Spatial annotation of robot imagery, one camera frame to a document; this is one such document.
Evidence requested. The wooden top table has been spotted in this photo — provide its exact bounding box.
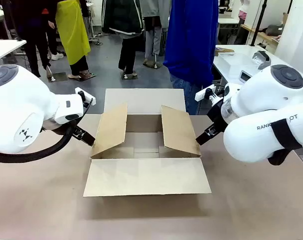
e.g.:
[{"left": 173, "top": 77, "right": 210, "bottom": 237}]
[{"left": 240, "top": 23, "right": 280, "bottom": 46}]

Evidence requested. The mannequin with yellow apron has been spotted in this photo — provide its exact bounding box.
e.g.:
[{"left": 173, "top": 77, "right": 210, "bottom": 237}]
[{"left": 55, "top": 0, "right": 92, "bottom": 80}]

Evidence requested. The brown cardboard box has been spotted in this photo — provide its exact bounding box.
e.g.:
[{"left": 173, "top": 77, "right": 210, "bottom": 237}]
[{"left": 82, "top": 88, "right": 212, "bottom": 217}]

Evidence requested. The black stand pole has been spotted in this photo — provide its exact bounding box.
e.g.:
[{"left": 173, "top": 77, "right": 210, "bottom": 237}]
[{"left": 249, "top": 0, "right": 268, "bottom": 48}]

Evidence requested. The person with white shoes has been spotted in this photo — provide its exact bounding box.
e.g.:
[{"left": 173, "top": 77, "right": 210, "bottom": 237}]
[{"left": 45, "top": 19, "right": 65, "bottom": 61}]

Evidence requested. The brown tape roll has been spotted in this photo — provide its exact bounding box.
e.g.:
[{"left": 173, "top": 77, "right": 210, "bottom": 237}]
[{"left": 214, "top": 47, "right": 235, "bottom": 57}]

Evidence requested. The clear plastic container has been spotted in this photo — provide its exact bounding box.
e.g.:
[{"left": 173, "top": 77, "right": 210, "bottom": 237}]
[{"left": 217, "top": 53, "right": 259, "bottom": 81}]

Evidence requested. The mannequin with dark green jacket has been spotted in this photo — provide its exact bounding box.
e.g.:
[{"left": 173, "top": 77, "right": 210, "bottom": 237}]
[{"left": 101, "top": 0, "right": 145, "bottom": 76}]

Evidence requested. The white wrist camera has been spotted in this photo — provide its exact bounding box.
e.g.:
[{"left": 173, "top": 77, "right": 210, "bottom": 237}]
[
  {"left": 194, "top": 84, "right": 225, "bottom": 102},
  {"left": 74, "top": 87, "right": 96, "bottom": 107}
]

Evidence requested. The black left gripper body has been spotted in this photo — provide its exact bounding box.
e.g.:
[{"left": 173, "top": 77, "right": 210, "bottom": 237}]
[{"left": 42, "top": 98, "right": 95, "bottom": 133}]

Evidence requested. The person in pink top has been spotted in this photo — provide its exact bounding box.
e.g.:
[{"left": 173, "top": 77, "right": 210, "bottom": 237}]
[{"left": 237, "top": 0, "right": 249, "bottom": 21}]

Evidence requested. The grey bag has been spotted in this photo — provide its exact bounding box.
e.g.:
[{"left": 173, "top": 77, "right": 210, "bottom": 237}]
[{"left": 265, "top": 24, "right": 284, "bottom": 36}]

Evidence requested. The grey handheld device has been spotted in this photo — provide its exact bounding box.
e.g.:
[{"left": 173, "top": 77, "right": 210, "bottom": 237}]
[{"left": 252, "top": 50, "right": 272, "bottom": 71}]

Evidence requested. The small white side table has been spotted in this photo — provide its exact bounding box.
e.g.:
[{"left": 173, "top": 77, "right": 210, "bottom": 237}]
[{"left": 0, "top": 39, "right": 27, "bottom": 65}]

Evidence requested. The large white rounded table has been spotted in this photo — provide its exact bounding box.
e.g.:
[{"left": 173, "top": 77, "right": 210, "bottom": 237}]
[{"left": 212, "top": 44, "right": 279, "bottom": 85}]

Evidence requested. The white background desk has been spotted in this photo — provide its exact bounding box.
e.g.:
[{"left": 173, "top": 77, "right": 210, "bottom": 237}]
[{"left": 217, "top": 16, "right": 240, "bottom": 26}]

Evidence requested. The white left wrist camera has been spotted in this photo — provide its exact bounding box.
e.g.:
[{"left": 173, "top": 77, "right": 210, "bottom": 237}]
[{"left": 74, "top": 87, "right": 96, "bottom": 107}]

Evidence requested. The black cable strap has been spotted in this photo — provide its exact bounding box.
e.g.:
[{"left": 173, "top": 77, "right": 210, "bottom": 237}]
[{"left": 267, "top": 118, "right": 303, "bottom": 166}]

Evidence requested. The black sleeved arm cable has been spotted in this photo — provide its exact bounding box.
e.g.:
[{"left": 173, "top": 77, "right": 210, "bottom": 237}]
[{"left": 0, "top": 124, "right": 76, "bottom": 164}]

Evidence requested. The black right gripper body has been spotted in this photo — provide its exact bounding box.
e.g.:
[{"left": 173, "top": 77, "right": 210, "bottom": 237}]
[{"left": 206, "top": 98, "right": 229, "bottom": 134}]

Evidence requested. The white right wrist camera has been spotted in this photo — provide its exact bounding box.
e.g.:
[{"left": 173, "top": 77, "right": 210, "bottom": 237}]
[{"left": 194, "top": 84, "right": 225, "bottom": 102}]

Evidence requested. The white device with screen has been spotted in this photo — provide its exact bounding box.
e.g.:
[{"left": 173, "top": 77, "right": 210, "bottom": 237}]
[{"left": 238, "top": 69, "right": 256, "bottom": 85}]

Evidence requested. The white partition panel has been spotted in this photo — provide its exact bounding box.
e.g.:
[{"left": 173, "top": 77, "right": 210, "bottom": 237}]
[{"left": 275, "top": 0, "right": 303, "bottom": 73}]

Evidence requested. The mannequin with grey hoodie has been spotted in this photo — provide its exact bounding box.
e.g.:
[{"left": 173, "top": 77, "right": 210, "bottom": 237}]
[{"left": 140, "top": 0, "right": 172, "bottom": 67}]

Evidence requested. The person in blue jacket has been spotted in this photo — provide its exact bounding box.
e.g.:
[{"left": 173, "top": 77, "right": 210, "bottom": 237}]
[{"left": 163, "top": 0, "right": 220, "bottom": 116}]

